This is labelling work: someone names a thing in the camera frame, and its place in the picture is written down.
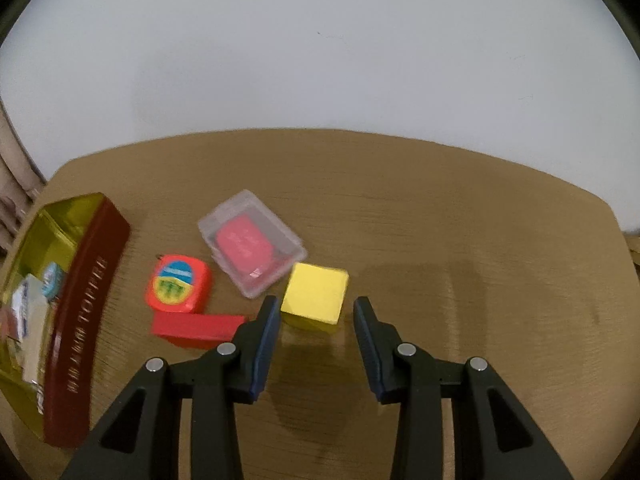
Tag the red and gold tin box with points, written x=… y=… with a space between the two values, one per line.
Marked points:
x=80 y=335

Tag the patterned beige curtain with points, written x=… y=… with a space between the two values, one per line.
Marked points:
x=12 y=175

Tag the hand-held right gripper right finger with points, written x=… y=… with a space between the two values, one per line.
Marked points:
x=367 y=350

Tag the orange tape measure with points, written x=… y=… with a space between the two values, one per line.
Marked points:
x=175 y=285

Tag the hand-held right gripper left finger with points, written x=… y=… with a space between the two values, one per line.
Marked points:
x=262 y=350

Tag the red block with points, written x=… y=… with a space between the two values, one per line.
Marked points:
x=195 y=328

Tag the clear case with red insert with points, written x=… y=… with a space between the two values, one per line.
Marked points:
x=245 y=245

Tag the yellow block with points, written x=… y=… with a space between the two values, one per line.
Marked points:
x=315 y=290

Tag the clear labelled plastic case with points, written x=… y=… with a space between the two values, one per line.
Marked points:
x=19 y=310

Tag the small blue oval eraser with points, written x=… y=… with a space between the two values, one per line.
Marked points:
x=51 y=276

